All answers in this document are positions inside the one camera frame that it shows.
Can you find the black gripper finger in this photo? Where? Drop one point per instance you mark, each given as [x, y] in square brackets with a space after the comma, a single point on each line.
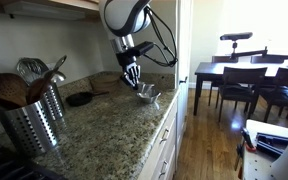
[126, 80]
[136, 78]

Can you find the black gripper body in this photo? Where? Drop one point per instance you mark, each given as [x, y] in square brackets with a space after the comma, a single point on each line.
[126, 60]

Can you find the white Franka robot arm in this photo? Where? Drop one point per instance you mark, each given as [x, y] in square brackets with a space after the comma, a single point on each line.
[124, 16]

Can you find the stack of round wooden trivets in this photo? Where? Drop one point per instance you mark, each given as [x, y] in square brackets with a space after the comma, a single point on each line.
[104, 83]

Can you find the metal ladle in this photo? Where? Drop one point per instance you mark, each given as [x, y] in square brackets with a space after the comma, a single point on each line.
[60, 63]

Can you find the perforated steel utensil holder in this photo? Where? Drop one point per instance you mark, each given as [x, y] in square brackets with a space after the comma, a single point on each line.
[55, 101]
[30, 128]

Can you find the kitchen base cabinet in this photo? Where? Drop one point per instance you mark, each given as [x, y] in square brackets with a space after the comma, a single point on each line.
[165, 150]

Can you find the dark wooden dining table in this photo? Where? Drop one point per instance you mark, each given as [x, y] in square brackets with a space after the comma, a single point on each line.
[214, 69]

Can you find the dark dining chair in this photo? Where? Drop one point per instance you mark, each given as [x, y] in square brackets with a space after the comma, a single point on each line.
[284, 95]
[267, 59]
[219, 59]
[240, 88]

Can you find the plain wooden spoon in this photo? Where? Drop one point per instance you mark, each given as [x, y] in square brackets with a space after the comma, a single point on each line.
[36, 89]

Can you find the white under-cabinet light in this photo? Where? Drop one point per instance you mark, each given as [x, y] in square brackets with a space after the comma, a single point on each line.
[44, 11]

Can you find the black red clamp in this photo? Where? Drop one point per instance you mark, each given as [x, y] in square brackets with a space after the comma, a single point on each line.
[245, 136]

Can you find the black case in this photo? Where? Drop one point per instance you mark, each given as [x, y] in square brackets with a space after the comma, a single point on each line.
[270, 143]

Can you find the white perforated robot table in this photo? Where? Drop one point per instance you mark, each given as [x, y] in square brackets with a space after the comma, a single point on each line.
[260, 166]

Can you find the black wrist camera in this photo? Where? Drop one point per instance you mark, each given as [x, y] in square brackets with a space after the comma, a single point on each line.
[143, 48]

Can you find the wooden wall cabinet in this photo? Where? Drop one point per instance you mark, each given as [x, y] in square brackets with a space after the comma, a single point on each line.
[84, 3]

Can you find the black stereo camera bar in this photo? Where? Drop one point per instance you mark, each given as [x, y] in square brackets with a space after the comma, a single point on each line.
[235, 36]

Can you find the black camera stand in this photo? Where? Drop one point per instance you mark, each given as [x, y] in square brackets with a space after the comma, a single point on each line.
[247, 53]

